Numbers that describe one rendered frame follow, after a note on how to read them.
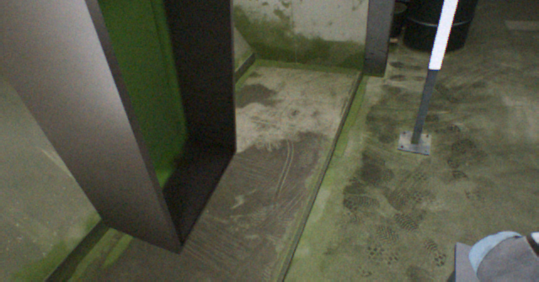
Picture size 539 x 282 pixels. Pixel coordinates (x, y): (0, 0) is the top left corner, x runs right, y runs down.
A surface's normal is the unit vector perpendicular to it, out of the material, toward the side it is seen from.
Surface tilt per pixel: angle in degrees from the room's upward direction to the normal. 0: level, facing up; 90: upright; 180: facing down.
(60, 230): 57
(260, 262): 0
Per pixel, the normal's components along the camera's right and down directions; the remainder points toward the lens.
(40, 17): -0.33, 0.66
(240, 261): -0.15, -0.74
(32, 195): 0.67, -0.26
